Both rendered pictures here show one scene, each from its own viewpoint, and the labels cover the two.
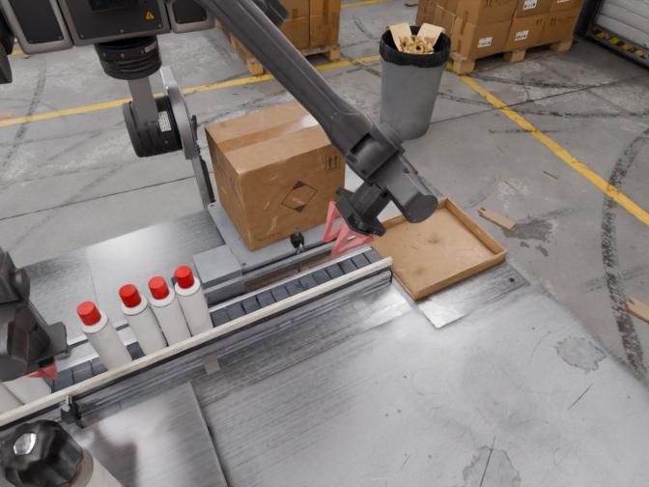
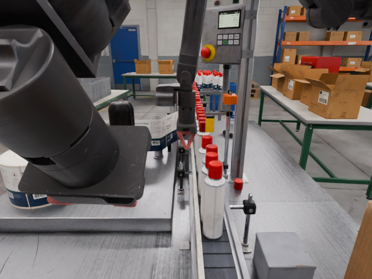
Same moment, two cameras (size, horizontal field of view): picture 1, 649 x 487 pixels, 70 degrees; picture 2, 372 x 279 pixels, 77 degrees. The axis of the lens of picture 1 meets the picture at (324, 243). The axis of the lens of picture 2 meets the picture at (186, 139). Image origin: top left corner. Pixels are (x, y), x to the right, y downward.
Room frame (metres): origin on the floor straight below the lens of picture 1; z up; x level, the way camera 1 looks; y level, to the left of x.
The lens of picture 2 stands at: (0.77, -0.19, 1.33)
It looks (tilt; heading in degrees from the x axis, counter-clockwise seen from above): 20 degrees down; 118
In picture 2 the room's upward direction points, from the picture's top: straight up
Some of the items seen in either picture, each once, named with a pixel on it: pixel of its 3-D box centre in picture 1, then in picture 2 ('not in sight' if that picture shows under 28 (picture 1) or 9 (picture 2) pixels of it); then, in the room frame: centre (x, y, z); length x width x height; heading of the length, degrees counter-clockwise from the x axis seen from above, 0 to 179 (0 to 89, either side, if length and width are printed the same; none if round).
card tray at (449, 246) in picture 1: (432, 243); not in sight; (0.90, -0.30, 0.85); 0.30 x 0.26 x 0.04; 118
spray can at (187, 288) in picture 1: (192, 302); (213, 200); (0.60, 0.28, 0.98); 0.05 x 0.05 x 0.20
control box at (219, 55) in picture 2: not in sight; (227, 36); (0.47, 0.71, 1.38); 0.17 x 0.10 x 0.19; 173
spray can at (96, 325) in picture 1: (103, 337); (206, 166); (0.51, 0.44, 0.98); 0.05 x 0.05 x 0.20
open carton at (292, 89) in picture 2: not in sight; (299, 82); (0.64, 3.13, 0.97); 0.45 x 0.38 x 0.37; 24
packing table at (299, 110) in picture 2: not in sight; (301, 127); (0.75, 3.18, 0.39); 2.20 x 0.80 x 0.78; 111
